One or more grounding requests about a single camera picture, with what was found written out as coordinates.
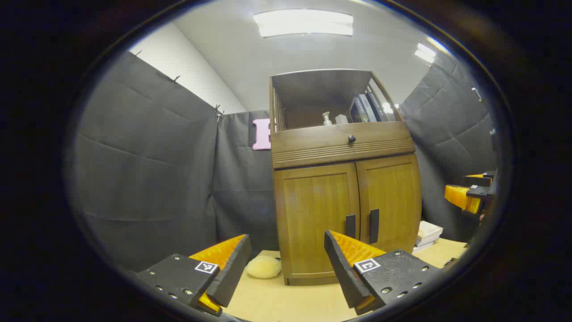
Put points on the grey upright book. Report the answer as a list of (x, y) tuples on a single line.
[(367, 108)]

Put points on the beige flat book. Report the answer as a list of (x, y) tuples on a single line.
[(430, 229)]

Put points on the grey flat book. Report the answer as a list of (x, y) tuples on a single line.
[(426, 241)]

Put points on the small ceiling light panel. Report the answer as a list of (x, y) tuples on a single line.
[(425, 52)]

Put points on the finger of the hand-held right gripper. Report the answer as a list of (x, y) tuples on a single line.
[(478, 180), (460, 197)]

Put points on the small white jar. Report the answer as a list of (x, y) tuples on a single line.
[(341, 119)]

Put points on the small black table clip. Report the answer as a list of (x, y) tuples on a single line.
[(450, 263)]

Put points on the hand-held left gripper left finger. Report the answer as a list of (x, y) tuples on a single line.
[(232, 273)]

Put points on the black backdrop cloth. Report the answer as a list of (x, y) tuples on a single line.
[(147, 179)]

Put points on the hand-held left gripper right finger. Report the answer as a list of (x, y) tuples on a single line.
[(342, 273)]

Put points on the wooden cabinet door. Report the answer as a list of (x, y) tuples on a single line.
[(313, 214), (393, 197)]

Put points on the large ceiling light panel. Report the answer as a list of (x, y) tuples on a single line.
[(304, 23)]

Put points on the wooden drawer with black knob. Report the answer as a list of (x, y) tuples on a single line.
[(313, 138)]

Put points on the cream round sponge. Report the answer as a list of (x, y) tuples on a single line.
[(263, 267)]

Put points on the white pump bottle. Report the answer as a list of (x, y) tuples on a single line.
[(327, 120)]

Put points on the white flat book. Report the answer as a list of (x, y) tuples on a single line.
[(421, 248)]

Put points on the wooden double-door shoe cabinet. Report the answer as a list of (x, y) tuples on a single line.
[(321, 89)]

